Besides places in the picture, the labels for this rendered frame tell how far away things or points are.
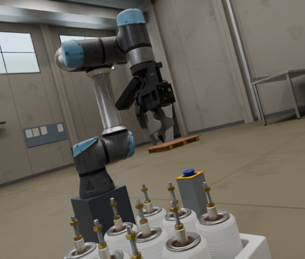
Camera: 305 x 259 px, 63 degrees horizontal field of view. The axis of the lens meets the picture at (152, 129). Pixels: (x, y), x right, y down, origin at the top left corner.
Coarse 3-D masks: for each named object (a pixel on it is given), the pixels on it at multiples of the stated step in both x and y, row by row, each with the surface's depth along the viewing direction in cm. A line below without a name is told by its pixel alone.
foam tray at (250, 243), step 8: (248, 240) 60; (256, 240) 58; (264, 240) 58; (248, 248) 56; (256, 248) 56; (264, 248) 58; (240, 256) 54; (248, 256) 53; (256, 256) 55; (264, 256) 57
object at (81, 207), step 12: (108, 192) 101; (120, 192) 104; (72, 204) 108; (84, 204) 98; (96, 204) 96; (108, 204) 100; (120, 204) 103; (84, 216) 100; (96, 216) 96; (108, 216) 99; (120, 216) 102; (132, 216) 105; (84, 228) 102; (108, 228) 98; (84, 240) 105; (96, 240) 96
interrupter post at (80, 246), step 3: (78, 240) 60; (81, 240) 61; (75, 243) 60; (78, 243) 60; (81, 243) 60; (78, 246) 60; (81, 246) 60; (84, 246) 61; (78, 249) 60; (81, 249) 60; (84, 249) 61; (78, 252) 60; (81, 252) 60
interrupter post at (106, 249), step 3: (108, 246) 53; (99, 249) 52; (102, 249) 52; (105, 249) 52; (108, 249) 52; (99, 252) 52; (102, 252) 51; (105, 252) 52; (108, 252) 52; (99, 255) 52; (102, 255) 51; (105, 255) 52; (108, 255) 52; (102, 258) 51; (105, 258) 51; (108, 258) 52; (111, 258) 53
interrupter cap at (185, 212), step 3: (183, 210) 70; (186, 210) 69; (189, 210) 69; (168, 213) 71; (171, 213) 70; (183, 213) 69; (186, 213) 67; (189, 213) 66; (165, 216) 69; (168, 216) 68; (171, 216) 68; (180, 216) 66; (183, 216) 65; (186, 216) 65; (168, 219) 66; (171, 219) 65; (174, 219) 65
